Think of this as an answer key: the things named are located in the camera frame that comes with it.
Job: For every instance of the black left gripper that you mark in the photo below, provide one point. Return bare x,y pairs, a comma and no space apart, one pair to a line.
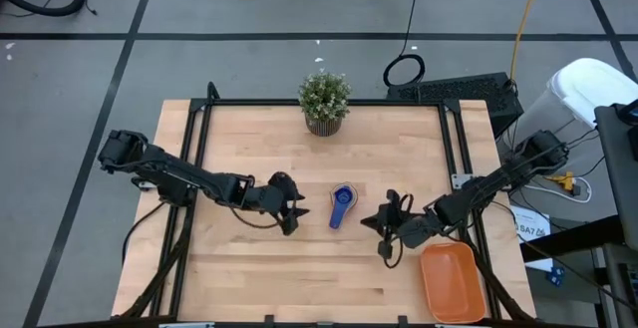
274,198

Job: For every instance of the yellow power plug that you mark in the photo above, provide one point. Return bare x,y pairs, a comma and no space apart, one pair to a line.
565,181

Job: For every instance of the orange plastic basket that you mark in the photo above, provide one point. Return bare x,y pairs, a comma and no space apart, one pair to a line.
451,283

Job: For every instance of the white paper sign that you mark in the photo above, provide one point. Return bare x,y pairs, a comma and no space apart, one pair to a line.
531,228

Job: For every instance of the dark blue measuring cup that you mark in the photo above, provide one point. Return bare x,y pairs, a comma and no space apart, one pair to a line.
339,216

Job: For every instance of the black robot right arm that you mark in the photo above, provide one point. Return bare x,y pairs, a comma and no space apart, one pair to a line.
498,181

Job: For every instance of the black frame clamp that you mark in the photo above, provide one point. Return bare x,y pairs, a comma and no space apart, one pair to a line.
403,321
269,321

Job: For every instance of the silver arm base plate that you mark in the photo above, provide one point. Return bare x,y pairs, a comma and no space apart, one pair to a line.
458,181

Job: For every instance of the black cart top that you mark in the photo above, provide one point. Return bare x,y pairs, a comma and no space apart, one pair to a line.
620,178

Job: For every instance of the potted plant striped pot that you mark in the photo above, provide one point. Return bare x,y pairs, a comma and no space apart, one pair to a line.
324,98

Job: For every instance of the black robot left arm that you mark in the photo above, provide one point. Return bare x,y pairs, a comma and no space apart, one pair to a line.
174,173

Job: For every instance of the blue cards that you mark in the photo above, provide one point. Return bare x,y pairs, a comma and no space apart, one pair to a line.
555,275

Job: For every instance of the black table frame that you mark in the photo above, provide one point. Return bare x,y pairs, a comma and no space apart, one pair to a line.
249,102

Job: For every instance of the white lidded bin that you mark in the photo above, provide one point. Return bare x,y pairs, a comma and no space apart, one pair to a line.
593,89

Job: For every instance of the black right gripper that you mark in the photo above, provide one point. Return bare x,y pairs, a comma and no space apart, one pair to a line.
404,223

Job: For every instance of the black desk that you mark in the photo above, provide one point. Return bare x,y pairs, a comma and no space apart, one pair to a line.
568,240

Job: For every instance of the white paper scrap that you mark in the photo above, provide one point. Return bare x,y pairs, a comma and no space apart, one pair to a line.
318,60

